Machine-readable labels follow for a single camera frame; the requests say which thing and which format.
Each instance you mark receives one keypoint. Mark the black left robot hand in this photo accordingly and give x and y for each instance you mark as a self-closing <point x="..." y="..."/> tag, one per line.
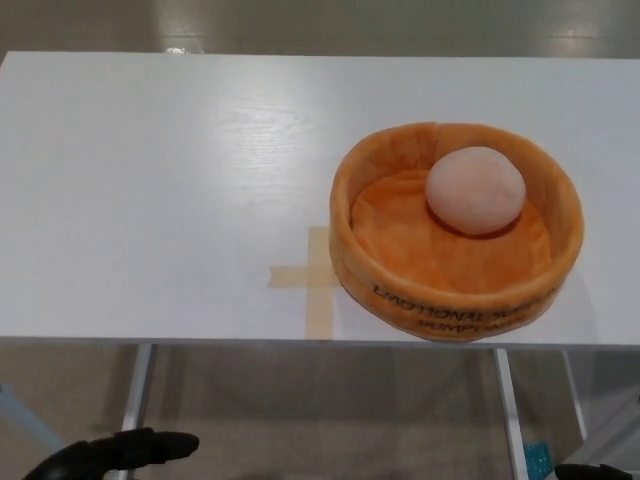
<point x="115" y="450"/>

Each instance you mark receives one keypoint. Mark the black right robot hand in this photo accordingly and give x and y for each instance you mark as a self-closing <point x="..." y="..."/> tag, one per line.
<point x="595" y="473"/>

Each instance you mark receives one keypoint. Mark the pink round plush toy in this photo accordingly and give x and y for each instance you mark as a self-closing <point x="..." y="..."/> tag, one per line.
<point x="475" y="192"/>

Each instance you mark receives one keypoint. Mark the orange plush round bowl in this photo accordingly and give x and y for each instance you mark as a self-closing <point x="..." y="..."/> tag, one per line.
<point x="400" y="240"/>

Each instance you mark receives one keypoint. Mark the teal patterned object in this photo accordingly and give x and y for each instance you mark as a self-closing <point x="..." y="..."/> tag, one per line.
<point x="537" y="460"/>

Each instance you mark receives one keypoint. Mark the white table leg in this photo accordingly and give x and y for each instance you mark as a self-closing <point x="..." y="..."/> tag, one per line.
<point x="575" y="395"/>
<point x="510" y="410"/>
<point x="137" y="390"/>

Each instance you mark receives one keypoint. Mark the light blue translucent bar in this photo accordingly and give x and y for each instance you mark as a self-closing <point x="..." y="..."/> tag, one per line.
<point x="25" y="412"/>

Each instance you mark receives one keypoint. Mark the short beige tape strip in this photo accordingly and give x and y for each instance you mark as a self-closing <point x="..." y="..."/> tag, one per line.
<point x="295" y="276"/>

